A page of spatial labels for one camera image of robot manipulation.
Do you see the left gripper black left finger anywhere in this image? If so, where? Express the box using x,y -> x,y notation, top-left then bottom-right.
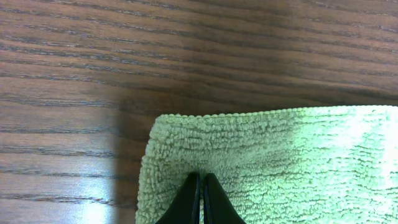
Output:
156,172 -> 201,224

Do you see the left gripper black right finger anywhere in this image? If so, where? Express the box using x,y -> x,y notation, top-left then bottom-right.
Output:
203,173 -> 245,224

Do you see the green microfiber cloth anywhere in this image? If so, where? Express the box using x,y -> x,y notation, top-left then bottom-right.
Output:
136,106 -> 397,223

